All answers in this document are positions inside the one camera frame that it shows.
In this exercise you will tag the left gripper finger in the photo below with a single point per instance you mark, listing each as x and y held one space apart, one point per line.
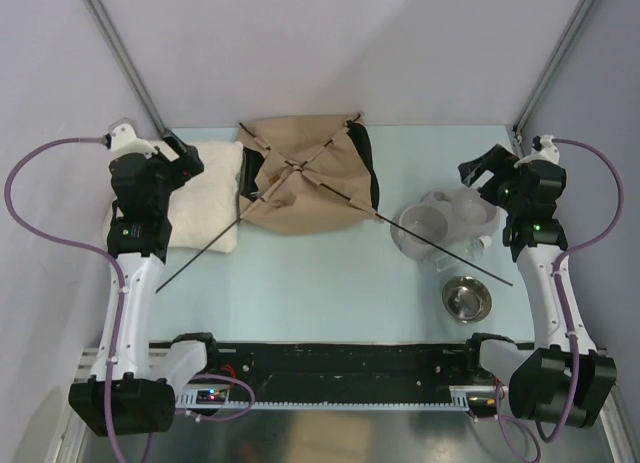
191 164
174 143

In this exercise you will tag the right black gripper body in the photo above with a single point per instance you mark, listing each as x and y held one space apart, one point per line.
503 186

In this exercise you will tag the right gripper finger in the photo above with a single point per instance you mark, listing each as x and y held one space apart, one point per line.
489 161
477 178

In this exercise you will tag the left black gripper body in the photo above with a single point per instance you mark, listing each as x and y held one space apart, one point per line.
170 175

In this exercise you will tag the beige pet tent fabric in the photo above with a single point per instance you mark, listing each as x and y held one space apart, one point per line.
310 178

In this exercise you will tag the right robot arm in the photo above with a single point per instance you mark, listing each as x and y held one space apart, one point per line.
564 380

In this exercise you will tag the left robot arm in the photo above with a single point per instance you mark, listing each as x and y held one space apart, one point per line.
125 393

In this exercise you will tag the grey double pet feeder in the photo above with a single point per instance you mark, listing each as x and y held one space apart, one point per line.
444 216

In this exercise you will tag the stainless steel pet bowl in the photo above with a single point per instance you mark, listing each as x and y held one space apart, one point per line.
466 299

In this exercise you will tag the white fluffy cushion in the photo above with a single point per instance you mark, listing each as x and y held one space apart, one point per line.
190 217

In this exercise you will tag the clear plastic water bottle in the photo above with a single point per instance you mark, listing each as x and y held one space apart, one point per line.
470 249

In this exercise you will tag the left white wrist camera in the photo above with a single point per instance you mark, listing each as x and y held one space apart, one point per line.
124 140

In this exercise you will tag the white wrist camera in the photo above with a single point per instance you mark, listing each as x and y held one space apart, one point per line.
544 149
124 140

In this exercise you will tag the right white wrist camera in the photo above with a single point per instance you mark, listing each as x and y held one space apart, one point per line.
544 149

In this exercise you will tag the left aluminium frame post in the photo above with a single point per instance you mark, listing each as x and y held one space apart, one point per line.
100 14

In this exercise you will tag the aluminium frame post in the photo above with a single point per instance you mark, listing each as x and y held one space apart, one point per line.
100 14
577 21

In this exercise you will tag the right aluminium frame post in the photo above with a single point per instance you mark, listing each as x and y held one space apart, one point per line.
577 21

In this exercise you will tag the white slotted cable duct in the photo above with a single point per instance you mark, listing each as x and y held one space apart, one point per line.
415 397

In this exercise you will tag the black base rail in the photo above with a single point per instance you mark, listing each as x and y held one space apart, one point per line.
345 367

